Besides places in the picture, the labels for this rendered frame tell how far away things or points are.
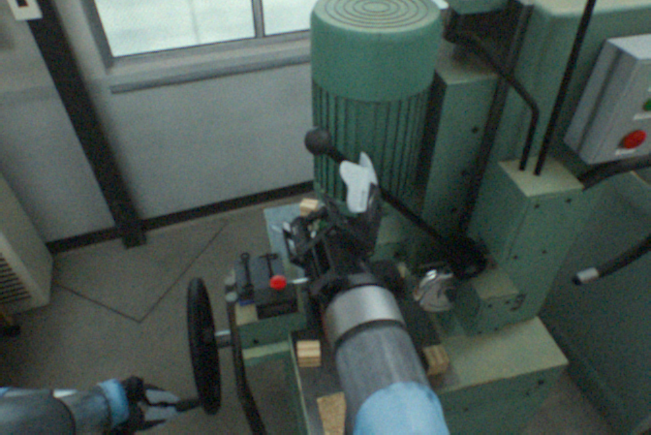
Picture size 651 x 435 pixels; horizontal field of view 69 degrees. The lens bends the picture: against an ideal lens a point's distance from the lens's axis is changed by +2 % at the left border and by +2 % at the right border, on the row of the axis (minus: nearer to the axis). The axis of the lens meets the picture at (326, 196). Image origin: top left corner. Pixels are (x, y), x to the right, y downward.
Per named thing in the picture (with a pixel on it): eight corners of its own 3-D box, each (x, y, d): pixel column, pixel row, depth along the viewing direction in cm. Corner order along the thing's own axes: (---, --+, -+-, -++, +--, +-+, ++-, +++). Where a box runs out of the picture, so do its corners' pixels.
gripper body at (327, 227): (324, 186, 53) (353, 266, 44) (369, 217, 58) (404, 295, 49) (278, 227, 55) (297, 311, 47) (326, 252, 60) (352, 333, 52)
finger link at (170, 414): (180, 419, 102) (136, 419, 97) (189, 405, 99) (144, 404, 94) (180, 434, 100) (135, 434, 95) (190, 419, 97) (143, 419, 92)
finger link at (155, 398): (180, 405, 104) (137, 404, 100) (189, 390, 101) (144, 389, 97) (180, 419, 102) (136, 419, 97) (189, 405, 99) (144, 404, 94)
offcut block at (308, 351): (298, 367, 88) (297, 357, 86) (297, 351, 91) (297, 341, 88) (320, 365, 88) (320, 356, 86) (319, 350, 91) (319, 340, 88)
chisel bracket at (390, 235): (330, 254, 98) (330, 226, 92) (393, 242, 100) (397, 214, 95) (339, 281, 93) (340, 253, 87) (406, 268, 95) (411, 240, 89)
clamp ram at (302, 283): (277, 285, 102) (274, 259, 96) (311, 279, 103) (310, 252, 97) (284, 321, 95) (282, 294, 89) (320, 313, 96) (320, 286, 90)
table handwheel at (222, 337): (199, 305, 121) (175, 257, 97) (275, 290, 125) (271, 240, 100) (208, 426, 106) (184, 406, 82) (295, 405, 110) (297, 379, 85)
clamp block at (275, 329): (235, 293, 104) (230, 267, 98) (294, 281, 107) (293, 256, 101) (242, 352, 94) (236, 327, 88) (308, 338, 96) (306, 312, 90)
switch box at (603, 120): (561, 141, 71) (604, 38, 60) (620, 132, 72) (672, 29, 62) (588, 166, 66) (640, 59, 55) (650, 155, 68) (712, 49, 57)
